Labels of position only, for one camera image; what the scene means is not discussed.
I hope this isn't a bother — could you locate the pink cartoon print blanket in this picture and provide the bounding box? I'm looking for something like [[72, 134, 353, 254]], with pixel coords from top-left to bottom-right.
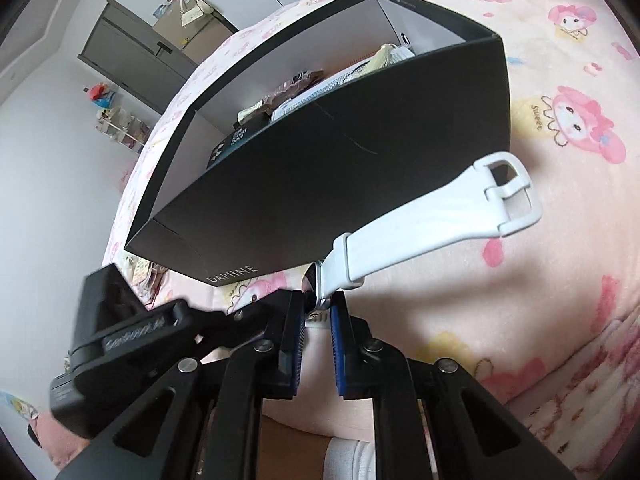
[[104, 0, 639, 405]]

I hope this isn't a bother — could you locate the cream tube with black cap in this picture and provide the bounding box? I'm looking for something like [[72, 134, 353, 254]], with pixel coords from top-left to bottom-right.
[[236, 70, 324, 126]]

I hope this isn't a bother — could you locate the clear plastic sticker package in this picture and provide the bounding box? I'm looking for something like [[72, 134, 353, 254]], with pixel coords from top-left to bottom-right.
[[125, 252, 167, 307]]

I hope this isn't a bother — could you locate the white strap smartwatch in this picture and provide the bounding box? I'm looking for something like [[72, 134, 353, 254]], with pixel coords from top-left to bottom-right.
[[303, 152, 542, 312]]

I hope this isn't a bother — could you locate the person's left hand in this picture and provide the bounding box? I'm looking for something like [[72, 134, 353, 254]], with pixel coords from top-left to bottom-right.
[[27, 411, 90, 470]]

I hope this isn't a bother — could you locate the black booklet with rainbow ring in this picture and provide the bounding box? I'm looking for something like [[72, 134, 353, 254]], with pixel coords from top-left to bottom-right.
[[206, 114, 270, 169]]

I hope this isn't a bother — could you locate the black cardboard storage box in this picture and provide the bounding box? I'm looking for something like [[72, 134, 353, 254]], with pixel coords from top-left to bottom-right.
[[124, 0, 510, 286]]

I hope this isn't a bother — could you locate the grey cabinet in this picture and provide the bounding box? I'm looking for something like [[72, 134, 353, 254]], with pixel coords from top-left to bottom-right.
[[78, 0, 196, 114]]

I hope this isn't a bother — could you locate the white blue patterned packet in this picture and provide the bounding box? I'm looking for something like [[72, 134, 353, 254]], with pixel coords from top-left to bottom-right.
[[271, 56, 372, 122]]

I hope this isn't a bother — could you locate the pink white patterned pajama leg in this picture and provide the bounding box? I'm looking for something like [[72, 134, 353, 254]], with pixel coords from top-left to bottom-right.
[[509, 313, 639, 479]]

